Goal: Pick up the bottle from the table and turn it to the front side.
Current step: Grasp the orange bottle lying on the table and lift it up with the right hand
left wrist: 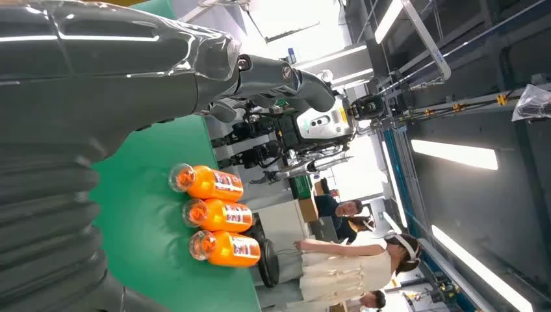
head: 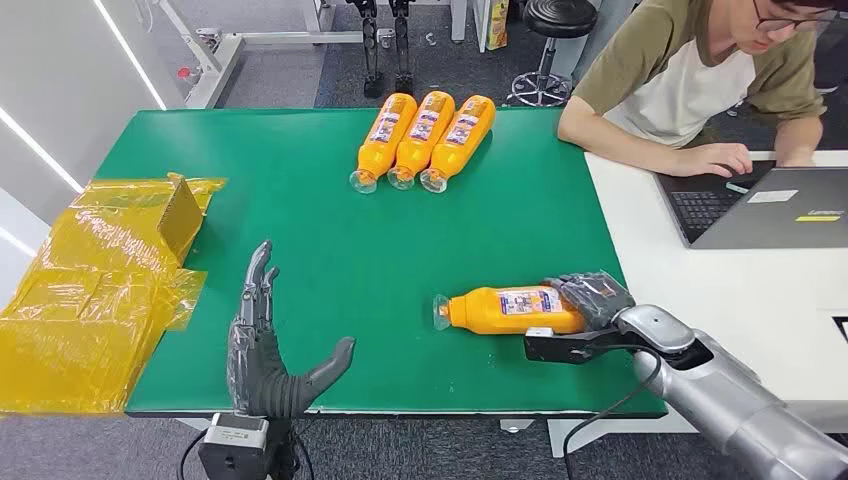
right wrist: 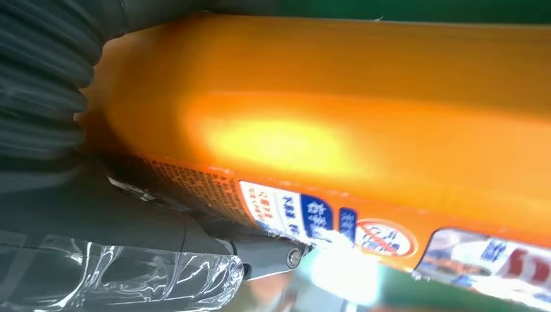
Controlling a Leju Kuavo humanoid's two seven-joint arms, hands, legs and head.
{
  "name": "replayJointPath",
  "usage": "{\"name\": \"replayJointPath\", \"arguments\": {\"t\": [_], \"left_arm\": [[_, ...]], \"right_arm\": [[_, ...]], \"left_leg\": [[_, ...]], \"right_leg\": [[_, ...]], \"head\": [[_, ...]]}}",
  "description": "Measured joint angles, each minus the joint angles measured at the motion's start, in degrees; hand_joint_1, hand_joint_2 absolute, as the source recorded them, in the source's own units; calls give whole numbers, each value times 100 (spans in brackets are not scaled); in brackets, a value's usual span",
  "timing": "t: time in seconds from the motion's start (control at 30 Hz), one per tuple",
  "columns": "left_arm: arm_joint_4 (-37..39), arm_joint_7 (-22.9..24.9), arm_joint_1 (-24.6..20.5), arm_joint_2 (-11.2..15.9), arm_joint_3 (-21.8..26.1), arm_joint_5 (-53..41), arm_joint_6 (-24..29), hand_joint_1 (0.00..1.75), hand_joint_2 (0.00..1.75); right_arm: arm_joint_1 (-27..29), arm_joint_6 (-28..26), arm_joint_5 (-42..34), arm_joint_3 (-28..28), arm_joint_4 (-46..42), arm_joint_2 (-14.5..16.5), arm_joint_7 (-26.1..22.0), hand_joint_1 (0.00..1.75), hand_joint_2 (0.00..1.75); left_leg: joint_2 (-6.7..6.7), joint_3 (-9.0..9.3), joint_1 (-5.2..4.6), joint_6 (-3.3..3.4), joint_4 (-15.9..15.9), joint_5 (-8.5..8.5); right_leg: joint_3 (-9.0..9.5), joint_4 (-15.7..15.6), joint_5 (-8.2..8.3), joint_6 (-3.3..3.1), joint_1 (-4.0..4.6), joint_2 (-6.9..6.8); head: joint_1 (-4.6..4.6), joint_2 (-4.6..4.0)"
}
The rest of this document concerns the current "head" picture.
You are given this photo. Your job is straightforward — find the yellow plastic wrapped box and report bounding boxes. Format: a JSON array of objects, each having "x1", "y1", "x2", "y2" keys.
[{"x1": 0, "y1": 172, "x2": 228, "y2": 417}]

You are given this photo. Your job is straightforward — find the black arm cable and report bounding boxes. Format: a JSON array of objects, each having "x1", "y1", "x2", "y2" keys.
[
  {"x1": 178, "y1": 429, "x2": 208, "y2": 480},
  {"x1": 562, "y1": 347, "x2": 664, "y2": 480}
]

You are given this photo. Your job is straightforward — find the black framed glasses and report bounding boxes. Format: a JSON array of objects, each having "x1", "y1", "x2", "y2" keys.
[{"x1": 751, "y1": 0, "x2": 839, "y2": 33}]

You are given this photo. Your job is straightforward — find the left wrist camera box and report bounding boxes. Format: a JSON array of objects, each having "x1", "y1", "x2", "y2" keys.
[{"x1": 197, "y1": 413, "x2": 270, "y2": 480}]

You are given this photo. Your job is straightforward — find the green table mat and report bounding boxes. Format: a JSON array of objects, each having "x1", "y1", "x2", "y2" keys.
[{"x1": 92, "y1": 107, "x2": 668, "y2": 420}]

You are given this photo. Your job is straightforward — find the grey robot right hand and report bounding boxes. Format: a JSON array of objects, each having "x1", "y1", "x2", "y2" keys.
[{"x1": 543, "y1": 270, "x2": 637, "y2": 333}]

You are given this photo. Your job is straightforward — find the person's left hand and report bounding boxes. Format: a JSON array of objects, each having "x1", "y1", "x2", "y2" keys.
[{"x1": 773, "y1": 148, "x2": 817, "y2": 168}]

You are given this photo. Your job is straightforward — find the black round stool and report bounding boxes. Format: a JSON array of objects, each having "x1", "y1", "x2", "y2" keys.
[{"x1": 506, "y1": 0, "x2": 599, "y2": 109}]

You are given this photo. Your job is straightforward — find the person's right hand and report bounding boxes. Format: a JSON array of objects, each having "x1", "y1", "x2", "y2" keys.
[{"x1": 674, "y1": 141, "x2": 754, "y2": 179}]

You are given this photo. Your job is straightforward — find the grey laptop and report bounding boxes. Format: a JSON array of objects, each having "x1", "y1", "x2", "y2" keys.
[{"x1": 654, "y1": 160, "x2": 848, "y2": 251}]

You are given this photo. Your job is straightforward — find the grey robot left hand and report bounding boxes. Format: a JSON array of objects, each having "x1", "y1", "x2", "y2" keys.
[{"x1": 227, "y1": 240, "x2": 356, "y2": 420}]

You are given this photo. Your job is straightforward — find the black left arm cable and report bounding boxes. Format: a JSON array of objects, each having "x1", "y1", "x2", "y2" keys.
[{"x1": 178, "y1": 429, "x2": 208, "y2": 480}]

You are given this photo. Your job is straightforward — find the yellow carton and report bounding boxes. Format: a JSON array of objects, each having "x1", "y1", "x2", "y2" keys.
[{"x1": 486, "y1": 0, "x2": 511, "y2": 52}]

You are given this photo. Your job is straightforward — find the person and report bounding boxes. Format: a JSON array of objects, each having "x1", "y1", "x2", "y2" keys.
[{"x1": 556, "y1": 0, "x2": 848, "y2": 179}]

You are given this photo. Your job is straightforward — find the black robot leg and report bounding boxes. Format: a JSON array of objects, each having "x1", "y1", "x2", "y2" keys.
[
  {"x1": 389, "y1": 0, "x2": 416, "y2": 95},
  {"x1": 347, "y1": 0, "x2": 386, "y2": 99}
]

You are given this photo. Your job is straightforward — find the white metal frame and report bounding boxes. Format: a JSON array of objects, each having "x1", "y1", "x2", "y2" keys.
[{"x1": 155, "y1": 0, "x2": 399, "y2": 111}]

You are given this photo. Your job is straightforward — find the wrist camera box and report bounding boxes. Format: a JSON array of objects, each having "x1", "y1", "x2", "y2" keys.
[
  {"x1": 197, "y1": 413, "x2": 270, "y2": 480},
  {"x1": 523, "y1": 326, "x2": 647, "y2": 366}
]

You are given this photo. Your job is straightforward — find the orange juice bottle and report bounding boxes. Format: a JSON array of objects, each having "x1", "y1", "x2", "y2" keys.
[
  {"x1": 419, "y1": 94, "x2": 497, "y2": 195},
  {"x1": 432, "y1": 284, "x2": 588, "y2": 336},
  {"x1": 349, "y1": 92, "x2": 419, "y2": 195},
  {"x1": 387, "y1": 90, "x2": 457, "y2": 191}
]

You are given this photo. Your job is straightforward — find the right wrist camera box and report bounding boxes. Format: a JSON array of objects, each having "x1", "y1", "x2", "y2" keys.
[{"x1": 523, "y1": 326, "x2": 647, "y2": 366}]

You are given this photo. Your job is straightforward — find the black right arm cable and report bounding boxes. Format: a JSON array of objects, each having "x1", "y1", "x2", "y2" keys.
[{"x1": 562, "y1": 347, "x2": 664, "y2": 480}]

